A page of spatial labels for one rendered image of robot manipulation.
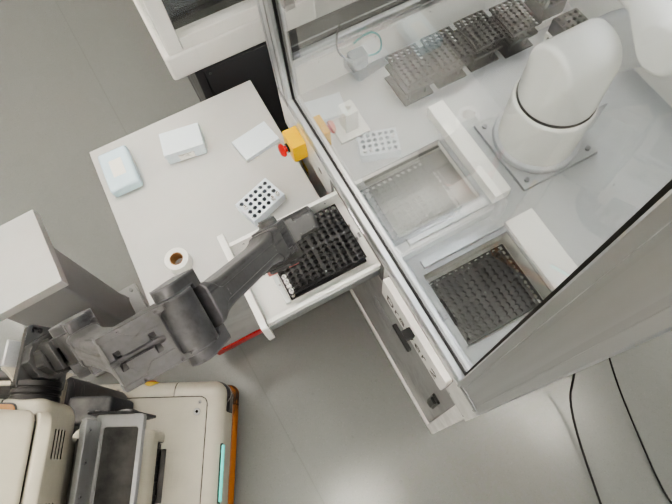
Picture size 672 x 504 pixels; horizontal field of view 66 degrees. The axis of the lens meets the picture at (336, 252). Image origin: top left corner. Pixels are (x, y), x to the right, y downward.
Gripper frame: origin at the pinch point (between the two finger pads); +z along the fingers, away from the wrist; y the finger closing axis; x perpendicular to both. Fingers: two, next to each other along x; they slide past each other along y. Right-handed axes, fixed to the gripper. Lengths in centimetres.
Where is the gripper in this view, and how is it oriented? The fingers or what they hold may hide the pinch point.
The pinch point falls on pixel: (281, 266)
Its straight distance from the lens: 125.3
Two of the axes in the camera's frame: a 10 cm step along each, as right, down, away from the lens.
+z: 0.1, 3.7, 9.3
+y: -9.0, 4.1, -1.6
